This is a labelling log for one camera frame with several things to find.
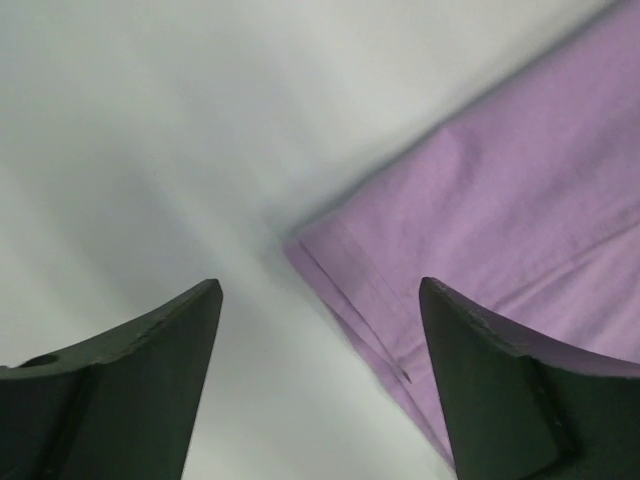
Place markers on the purple t shirt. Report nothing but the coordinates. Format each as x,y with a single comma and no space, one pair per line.
527,202

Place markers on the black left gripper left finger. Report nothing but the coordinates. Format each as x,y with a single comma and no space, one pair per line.
119,405

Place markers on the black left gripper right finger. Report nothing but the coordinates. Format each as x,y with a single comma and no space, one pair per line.
518,404

